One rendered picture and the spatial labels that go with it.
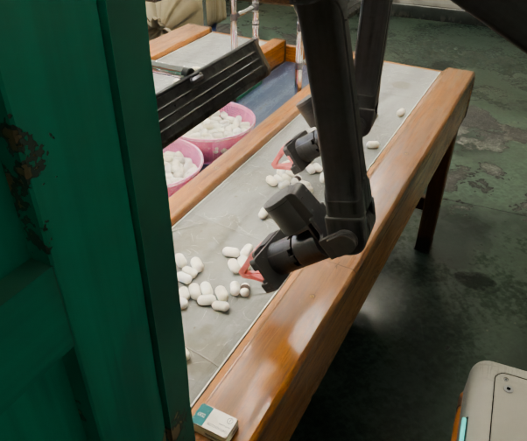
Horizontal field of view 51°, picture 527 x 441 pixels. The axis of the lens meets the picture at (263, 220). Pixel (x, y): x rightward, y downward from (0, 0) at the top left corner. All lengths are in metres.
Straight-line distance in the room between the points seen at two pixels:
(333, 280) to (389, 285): 1.19
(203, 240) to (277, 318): 0.30
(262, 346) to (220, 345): 0.08
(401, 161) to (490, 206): 1.40
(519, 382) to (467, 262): 0.89
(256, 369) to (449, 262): 1.62
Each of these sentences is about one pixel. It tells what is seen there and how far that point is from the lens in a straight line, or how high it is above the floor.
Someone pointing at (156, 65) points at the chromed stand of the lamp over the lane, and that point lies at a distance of 1.04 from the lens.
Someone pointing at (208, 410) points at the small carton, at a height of 0.79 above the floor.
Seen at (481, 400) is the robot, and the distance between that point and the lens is 1.58.
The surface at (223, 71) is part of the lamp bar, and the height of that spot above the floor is 1.09.
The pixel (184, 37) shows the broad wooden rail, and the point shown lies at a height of 0.76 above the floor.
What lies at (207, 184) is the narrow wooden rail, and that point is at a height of 0.76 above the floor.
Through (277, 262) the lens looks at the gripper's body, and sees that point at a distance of 0.89.
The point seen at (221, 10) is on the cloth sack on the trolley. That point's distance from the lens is 4.51.
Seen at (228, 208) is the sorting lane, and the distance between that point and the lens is 1.29.
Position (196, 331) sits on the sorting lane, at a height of 0.74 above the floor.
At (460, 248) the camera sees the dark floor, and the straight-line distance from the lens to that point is 2.51.
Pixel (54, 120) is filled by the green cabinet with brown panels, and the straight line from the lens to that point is 0.26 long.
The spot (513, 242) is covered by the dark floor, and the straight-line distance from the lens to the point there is 2.63.
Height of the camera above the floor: 1.47
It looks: 36 degrees down
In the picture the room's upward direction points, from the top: straight up
